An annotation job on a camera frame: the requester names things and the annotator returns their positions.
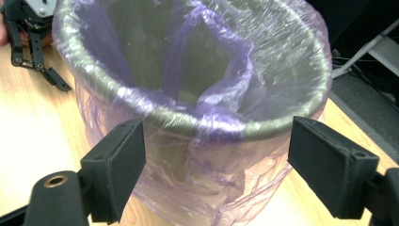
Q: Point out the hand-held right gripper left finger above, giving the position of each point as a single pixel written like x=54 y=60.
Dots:
x=116 y=169

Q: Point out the green plastic bin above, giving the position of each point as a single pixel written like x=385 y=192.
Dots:
x=204 y=62

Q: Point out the purple translucent plastic bag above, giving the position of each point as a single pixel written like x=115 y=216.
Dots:
x=219 y=125

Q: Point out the white metal stand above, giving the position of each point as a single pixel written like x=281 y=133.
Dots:
x=376 y=47

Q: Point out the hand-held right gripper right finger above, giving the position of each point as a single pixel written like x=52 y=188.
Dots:
x=332 y=169

